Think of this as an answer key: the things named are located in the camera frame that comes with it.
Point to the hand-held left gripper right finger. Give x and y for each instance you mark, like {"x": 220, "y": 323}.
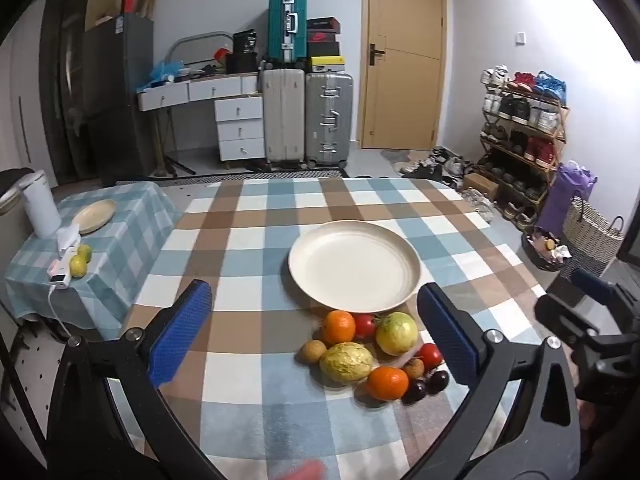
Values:
{"x": 447, "y": 330}

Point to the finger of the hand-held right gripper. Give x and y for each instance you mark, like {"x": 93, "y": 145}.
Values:
{"x": 592, "y": 282}
{"x": 565, "y": 317}

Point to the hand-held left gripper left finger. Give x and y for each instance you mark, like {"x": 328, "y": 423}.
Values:
{"x": 181, "y": 330}

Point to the dark purple plum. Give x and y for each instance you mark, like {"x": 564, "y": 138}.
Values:
{"x": 414, "y": 391}
{"x": 439, "y": 379}

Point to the yellow-green guava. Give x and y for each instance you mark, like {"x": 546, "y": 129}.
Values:
{"x": 396, "y": 333}

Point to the orange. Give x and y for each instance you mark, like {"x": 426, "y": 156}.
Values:
{"x": 338, "y": 326}
{"x": 387, "y": 383}

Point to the wrinkled yellow passion fruit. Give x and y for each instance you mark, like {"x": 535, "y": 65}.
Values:
{"x": 346, "y": 363}

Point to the large cream plate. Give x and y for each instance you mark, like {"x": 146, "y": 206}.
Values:
{"x": 354, "y": 265}

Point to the red tomato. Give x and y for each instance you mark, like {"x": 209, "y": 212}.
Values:
{"x": 364, "y": 326}
{"x": 430, "y": 355}

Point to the wicker basket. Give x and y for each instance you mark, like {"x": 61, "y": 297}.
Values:
{"x": 592, "y": 240}

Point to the small tan lychee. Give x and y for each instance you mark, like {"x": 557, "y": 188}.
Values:
{"x": 413, "y": 369}

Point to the black basket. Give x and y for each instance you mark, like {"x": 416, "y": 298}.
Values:
{"x": 537, "y": 257}

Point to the teal checked side table cloth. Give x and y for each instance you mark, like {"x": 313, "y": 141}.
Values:
{"x": 125, "y": 260}

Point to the purple bag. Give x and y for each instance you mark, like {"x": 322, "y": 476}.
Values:
{"x": 567, "y": 195}

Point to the brown blue checked tablecloth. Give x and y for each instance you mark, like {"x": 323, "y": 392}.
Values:
{"x": 250, "y": 260}

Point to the green lime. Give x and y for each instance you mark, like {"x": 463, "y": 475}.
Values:
{"x": 86, "y": 251}
{"x": 78, "y": 265}

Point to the white pink charger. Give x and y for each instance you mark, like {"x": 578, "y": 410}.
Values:
{"x": 58, "y": 276}

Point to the small brown longan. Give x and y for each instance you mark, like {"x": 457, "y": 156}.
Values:
{"x": 313, "y": 351}

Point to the small cream plate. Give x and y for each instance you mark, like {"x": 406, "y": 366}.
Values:
{"x": 95, "y": 216}

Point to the white handheld device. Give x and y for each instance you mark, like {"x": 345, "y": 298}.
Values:
{"x": 68, "y": 240}

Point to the small cardboard box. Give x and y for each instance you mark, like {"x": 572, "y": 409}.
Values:
{"x": 481, "y": 185}

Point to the wooden shoe rack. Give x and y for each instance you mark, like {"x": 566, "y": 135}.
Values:
{"x": 564, "y": 125}

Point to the pile of floor shoes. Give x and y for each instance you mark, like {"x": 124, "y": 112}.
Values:
{"x": 440, "y": 162}

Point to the white jug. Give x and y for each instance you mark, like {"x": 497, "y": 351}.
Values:
{"x": 42, "y": 210}

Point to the rows of shoes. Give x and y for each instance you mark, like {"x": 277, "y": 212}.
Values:
{"x": 525, "y": 110}

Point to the red blurred object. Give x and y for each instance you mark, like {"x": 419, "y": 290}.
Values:
{"x": 302, "y": 472}

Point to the white drawer cabinet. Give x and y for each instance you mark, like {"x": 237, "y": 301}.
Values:
{"x": 240, "y": 130}

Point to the wooden door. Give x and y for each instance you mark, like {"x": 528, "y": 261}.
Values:
{"x": 410, "y": 100}

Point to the white desk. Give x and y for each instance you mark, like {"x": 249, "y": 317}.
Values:
{"x": 175, "y": 94}

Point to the grey refrigerator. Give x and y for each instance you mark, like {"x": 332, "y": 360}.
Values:
{"x": 120, "y": 100}

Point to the beige suitcase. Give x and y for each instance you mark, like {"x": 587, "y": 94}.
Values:
{"x": 283, "y": 115}

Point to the silver suitcase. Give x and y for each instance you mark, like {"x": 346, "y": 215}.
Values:
{"x": 328, "y": 117}

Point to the blue plastic bag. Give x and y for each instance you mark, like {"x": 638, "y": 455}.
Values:
{"x": 167, "y": 71}

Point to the dark tall cabinet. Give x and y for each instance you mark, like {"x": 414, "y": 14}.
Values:
{"x": 65, "y": 85}

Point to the black box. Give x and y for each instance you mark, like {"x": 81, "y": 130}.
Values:
{"x": 242, "y": 63}

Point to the black yellow shoebox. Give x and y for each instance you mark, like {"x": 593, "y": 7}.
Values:
{"x": 326, "y": 64}

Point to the plain black shoebox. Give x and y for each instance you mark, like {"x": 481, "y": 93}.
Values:
{"x": 323, "y": 49}

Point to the teal suitcase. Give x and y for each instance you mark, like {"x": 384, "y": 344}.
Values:
{"x": 286, "y": 25}

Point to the black shoebox red stripe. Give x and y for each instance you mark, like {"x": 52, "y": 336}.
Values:
{"x": 322, "y": 24}

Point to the brown paper bag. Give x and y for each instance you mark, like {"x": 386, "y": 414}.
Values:
{"x": 148, "y": 0}

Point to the white light switch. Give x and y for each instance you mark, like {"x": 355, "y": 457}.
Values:
{"x": 521, "y": 38}

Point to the grey arched frame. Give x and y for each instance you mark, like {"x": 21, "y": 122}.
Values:
{"x": 200, "y": 36}

